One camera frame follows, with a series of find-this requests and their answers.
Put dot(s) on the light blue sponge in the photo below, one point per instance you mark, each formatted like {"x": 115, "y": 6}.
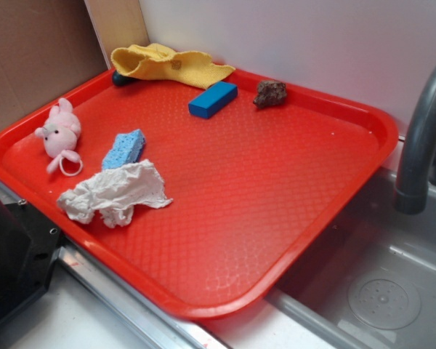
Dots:
{"x": 126, "y": 149}

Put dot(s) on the crumpled white cloth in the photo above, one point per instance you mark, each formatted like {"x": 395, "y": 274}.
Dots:
{"x": 114, "y": 193}

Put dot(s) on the brown cardboard panel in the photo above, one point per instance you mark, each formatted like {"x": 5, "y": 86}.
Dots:
{"x": 46, "y": 49}

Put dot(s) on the dark green round object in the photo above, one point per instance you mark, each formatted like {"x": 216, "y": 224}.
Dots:
{"x": 120, "y": 80}

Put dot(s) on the pink plush bunny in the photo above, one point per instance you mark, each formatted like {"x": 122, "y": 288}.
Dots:
{"x": 60, "y": 134}

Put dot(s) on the brown rock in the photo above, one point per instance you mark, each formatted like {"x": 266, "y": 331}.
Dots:
{"x": 270, "y": 93}

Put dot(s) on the grey plastic sink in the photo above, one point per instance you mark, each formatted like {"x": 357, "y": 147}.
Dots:
{"x": 369, "y": 279}

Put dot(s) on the grey faucet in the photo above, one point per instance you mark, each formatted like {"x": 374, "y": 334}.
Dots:
{"x": 417, "y": 167}

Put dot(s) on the red plastic tray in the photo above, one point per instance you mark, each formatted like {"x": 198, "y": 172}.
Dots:
{"x": 250, "y": 189}

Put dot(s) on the blue rectangular block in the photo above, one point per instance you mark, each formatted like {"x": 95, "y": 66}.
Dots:
{"x": 212, "y": 100}

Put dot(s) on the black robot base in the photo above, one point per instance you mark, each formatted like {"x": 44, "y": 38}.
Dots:
{"x": 29, "y": 243}

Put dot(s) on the yellow cloth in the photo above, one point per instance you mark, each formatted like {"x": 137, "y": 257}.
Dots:
{"x": 158, "y": 62}

